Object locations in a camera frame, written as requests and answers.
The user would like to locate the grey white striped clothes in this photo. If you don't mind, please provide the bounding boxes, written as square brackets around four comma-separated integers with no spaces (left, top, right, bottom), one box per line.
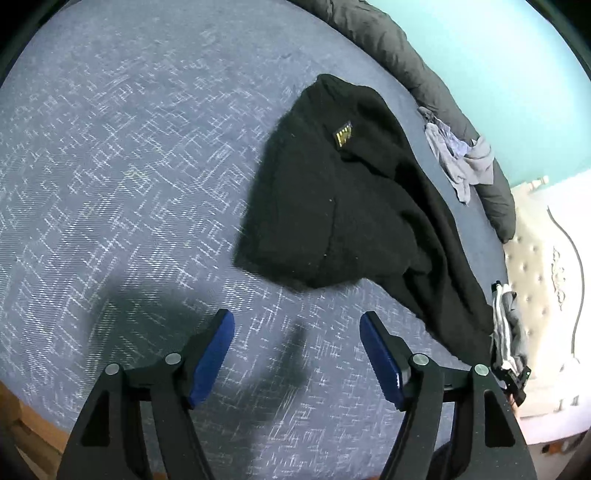
[492,282,529,377]

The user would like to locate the black sweater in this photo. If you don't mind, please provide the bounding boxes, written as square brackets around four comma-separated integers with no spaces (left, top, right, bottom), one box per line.
[235,74,493,365]

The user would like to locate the grey crumpled garment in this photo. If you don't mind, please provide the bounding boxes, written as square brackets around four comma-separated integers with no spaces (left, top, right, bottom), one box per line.
[418,106,494,205]

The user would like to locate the blue patterned bed sheet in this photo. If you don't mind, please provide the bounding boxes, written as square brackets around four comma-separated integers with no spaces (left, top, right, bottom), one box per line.
[1,1,506,479]

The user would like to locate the blue patterned garment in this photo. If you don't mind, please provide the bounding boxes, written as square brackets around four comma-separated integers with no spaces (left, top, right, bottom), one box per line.
[435,117,471,158]

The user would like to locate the dark grey rolled duvet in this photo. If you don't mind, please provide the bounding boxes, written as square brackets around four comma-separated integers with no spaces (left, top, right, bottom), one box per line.
[294,1,516,243]

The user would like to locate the wooden bed frame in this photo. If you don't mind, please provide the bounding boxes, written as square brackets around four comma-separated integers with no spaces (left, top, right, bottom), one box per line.
[1,384,69,479]

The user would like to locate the beige tufted headboard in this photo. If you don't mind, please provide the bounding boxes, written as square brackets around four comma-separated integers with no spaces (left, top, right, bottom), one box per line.
[504,176,590,445]

